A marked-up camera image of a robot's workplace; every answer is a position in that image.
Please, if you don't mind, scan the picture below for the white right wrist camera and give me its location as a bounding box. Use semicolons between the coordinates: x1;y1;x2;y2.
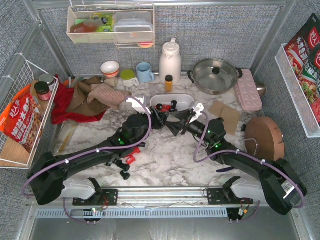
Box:
189;101;205;123

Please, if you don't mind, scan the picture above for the brown cloth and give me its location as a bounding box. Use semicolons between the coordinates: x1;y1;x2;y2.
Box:
66;76;110;117

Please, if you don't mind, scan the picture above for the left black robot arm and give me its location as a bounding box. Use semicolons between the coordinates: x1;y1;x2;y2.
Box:
28;108;179;205

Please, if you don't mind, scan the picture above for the purple knife handle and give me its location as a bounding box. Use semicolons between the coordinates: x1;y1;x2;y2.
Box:
216;167;235;173

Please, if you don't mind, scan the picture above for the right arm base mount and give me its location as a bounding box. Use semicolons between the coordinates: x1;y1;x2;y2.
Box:
203;176;254;205

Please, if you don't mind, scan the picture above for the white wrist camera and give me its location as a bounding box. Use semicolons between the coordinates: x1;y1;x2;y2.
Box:
125;96;150;114
189;101;205;123

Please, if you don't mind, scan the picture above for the orange spice bottle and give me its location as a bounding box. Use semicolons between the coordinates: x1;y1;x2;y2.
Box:
164;75;173;92

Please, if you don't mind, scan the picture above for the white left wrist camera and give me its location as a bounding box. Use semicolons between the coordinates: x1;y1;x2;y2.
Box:
125;96;150;114

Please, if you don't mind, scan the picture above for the steel pot with lid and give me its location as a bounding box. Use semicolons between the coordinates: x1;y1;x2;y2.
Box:
187;58;243;95

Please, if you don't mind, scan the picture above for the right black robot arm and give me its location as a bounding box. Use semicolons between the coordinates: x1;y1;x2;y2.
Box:
165;110;308;215

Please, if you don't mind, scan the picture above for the red coffee capsule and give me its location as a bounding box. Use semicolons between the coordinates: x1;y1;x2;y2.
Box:
161;104;172;112
125;155;136;165
132;147;141;155

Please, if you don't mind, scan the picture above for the white orange striped bowl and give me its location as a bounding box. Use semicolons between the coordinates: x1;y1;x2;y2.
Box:
100;61;120;78

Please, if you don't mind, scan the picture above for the red cloth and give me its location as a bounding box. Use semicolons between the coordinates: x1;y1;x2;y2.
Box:
51;79;106;125

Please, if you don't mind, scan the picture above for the white thermos jug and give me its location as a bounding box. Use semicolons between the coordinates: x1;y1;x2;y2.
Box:
159;37;182;85

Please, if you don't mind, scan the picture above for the steel ladle bowl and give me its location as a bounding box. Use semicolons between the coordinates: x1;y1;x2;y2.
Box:
255;82;267;98

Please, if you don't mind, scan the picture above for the white rectangular storage basket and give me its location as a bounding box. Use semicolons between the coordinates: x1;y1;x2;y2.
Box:
149;94;195;112

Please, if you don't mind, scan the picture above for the cream wall storage bin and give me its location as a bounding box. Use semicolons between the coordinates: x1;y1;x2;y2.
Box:
66;4;156;48

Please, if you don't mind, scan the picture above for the green lid white cup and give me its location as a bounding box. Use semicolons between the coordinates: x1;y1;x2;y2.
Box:
120;69;139;88

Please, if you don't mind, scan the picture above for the dark lid jar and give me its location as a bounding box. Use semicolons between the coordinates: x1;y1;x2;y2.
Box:
34;81;52;102

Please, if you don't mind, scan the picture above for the silver lid jar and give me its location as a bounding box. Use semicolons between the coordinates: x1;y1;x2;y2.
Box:
39;73;56;92

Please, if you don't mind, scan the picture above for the black coffee capsule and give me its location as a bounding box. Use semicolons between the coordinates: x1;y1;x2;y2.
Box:
170;100;178;112
138;142;146;148
156;103;163;110
120;170;131;181
114;159;130;172

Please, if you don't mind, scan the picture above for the round wooden cutting board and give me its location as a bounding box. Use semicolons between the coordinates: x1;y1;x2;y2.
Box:
244;116;285;161

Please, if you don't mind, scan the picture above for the pink egg tray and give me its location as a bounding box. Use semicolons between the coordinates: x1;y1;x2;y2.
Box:
234;68;263;112

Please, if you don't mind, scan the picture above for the right white wire basket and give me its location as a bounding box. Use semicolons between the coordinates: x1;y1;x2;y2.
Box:
274;43;320;139

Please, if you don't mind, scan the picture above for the blue mug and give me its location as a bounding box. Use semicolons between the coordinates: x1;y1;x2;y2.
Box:
136;62;155;83

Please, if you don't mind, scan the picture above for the clear plastic food container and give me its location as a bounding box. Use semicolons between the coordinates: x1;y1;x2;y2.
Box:
113;11;154;43

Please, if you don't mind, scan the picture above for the pink striped cloth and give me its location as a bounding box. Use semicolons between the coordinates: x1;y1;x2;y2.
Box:
87;83;132;110

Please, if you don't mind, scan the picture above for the brown cardboard piece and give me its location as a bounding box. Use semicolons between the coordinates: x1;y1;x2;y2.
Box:
208;100;241;136

